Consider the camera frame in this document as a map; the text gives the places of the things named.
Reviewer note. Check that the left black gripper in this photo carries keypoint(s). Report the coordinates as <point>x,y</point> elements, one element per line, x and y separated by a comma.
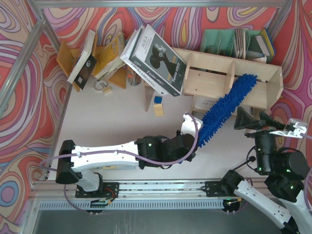
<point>191,143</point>

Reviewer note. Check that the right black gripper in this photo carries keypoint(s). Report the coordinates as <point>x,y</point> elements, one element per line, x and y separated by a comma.
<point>262,130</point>

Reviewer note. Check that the blue microfiber duster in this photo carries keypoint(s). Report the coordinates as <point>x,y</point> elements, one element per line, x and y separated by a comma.
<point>222,110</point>

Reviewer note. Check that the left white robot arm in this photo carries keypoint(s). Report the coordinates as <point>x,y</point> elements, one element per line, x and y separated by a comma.
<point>76,163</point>

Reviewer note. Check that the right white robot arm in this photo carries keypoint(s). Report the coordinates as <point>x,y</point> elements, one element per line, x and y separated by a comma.
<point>284,168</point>

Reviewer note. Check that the light wooden bookshelf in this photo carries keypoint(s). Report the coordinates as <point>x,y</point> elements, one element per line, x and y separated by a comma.
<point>212,76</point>

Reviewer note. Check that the yellow sticky note pad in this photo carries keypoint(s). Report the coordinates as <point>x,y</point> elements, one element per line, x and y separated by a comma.
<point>158,110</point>

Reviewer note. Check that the small blue block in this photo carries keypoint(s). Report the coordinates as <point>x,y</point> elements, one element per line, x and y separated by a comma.
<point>157,100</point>

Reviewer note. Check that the grey yellow calculator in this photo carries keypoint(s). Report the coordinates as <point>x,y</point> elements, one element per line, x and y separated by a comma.
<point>118,167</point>

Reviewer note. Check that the teal file organizer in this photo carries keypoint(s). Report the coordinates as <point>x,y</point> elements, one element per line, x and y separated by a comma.
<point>236,43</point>

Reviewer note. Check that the blue yellow book in organizer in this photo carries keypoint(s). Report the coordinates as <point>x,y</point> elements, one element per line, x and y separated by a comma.
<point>266,44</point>

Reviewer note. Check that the pencil cup with pens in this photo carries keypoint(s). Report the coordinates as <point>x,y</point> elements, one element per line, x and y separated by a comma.
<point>132,77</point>

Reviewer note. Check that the gold binder clip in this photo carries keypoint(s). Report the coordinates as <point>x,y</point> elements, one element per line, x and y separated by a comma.
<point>106,88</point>

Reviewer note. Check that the black white Twins story book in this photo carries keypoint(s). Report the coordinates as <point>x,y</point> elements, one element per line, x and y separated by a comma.
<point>148,54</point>

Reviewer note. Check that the yellow books stack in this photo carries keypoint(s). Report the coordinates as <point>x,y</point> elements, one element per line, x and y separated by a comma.
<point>108,60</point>

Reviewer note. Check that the white black paperback book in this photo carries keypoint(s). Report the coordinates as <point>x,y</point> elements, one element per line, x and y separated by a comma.
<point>84,62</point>

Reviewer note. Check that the orange wooden book rack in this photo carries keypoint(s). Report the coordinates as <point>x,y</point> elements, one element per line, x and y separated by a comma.
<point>66,56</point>

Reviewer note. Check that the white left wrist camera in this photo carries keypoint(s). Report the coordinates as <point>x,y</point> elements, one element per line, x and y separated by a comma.
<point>188,126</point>

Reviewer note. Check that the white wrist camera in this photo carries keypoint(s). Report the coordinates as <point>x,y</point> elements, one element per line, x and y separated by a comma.
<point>294,128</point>
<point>188,126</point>

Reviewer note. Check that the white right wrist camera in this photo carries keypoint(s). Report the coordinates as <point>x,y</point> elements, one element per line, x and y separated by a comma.
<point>294,128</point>

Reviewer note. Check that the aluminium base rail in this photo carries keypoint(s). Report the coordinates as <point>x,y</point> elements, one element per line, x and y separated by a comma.
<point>134,195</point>

